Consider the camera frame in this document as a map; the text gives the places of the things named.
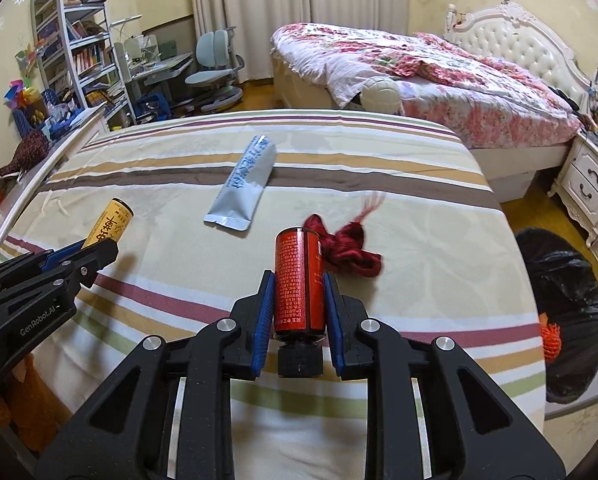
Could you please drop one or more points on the red bottle with black cap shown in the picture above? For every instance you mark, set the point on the red bottle with black cap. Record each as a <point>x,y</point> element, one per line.
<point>299,285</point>

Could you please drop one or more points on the yellow labelled bottle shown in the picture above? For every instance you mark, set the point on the yellow labelled bottle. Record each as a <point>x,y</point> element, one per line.
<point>109,222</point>

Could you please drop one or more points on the orange plush toy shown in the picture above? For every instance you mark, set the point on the orange plush toy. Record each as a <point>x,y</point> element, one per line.
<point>29,395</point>

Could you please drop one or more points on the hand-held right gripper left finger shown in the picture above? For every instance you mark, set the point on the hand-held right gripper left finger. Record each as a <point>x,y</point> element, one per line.
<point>261,320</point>

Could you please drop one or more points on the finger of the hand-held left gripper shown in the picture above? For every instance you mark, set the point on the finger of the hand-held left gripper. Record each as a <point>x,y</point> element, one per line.
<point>96,257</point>
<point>66,256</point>

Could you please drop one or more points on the dark red cloth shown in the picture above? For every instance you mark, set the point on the dark red cloth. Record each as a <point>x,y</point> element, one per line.
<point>349,255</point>

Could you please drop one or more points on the colourful paper toys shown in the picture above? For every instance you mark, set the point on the colourful paper toys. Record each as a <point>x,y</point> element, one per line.
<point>21,92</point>

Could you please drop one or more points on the striped bed sheet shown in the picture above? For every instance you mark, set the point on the striped bed sheet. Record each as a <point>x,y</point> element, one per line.
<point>179,160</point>

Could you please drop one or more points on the white nightstand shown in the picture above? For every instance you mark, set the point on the white nightstand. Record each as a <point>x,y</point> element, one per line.
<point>589,180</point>

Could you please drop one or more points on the grey study desk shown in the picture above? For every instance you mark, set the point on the grey study desk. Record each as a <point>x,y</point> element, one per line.
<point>164,67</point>

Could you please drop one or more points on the trash bin with black bag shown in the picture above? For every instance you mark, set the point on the trash bin with black bag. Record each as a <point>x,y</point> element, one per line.
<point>569,285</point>

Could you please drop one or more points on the blue storage box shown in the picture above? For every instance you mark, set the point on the blue storage box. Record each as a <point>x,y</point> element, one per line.
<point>151,107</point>

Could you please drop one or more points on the white tufted bed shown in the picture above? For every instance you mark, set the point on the white tufted bed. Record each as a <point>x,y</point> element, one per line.
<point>519,45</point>

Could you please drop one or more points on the white ball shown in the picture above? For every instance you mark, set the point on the white ball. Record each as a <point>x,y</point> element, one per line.
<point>381,95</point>

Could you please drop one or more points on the white tube black cap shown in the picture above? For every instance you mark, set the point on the white tube black cap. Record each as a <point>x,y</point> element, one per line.
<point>244,180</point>

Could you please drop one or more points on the white bed rail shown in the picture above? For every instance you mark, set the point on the white bed rail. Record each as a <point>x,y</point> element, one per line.
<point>86,127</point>

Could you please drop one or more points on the pale blue desk chair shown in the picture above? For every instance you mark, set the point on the pale blue desk chair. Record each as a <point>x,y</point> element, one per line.
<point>214,50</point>

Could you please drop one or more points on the pink floral quilt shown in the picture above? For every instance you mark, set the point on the pink floral quilt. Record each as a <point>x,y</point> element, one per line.
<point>354,55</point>

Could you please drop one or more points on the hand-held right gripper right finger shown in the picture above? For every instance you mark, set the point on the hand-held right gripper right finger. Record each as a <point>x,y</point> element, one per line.
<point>335,320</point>

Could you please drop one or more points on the orange foam fruit net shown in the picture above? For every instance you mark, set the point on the orange foam fruit net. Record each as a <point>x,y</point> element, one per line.
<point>551,340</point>

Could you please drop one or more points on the white bookshelf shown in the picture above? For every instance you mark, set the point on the white bookshelf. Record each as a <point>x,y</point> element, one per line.
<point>79,50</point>

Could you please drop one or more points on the blue plastic basket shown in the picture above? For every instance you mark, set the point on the blue plastic basket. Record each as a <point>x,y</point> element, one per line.
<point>29,120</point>

